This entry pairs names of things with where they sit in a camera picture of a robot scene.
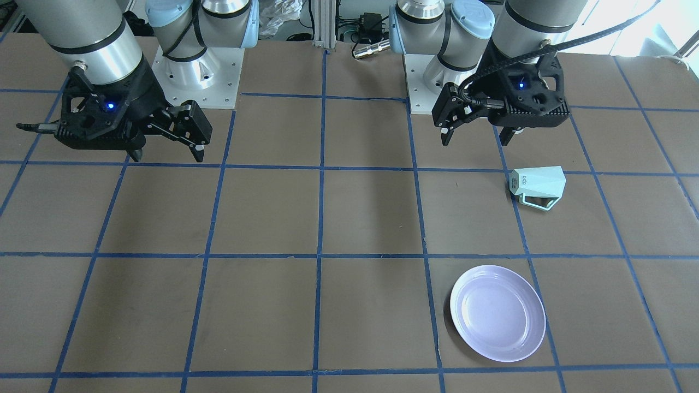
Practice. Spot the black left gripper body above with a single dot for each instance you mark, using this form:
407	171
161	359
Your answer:
496	76

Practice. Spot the mint green faceted cup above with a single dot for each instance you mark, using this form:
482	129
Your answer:
539	188

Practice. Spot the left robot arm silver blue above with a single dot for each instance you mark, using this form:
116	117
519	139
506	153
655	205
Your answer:
498	65

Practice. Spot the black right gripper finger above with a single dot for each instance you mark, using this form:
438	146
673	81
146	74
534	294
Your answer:
134	147
185	123

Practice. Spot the lavender plate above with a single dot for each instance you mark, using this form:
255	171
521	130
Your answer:
497	313

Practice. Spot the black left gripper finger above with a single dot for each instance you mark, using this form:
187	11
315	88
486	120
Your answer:
451	110
506	134

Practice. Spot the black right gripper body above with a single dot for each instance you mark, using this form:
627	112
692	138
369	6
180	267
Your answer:
145	93

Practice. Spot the black power adapter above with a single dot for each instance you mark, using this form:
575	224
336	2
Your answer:
370	24

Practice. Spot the silver metal connector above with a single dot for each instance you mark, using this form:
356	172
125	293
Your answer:
371	50

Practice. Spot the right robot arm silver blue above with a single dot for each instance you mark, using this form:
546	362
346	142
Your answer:
96	34

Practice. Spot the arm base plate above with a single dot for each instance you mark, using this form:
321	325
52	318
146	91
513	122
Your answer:
212	80
424	76

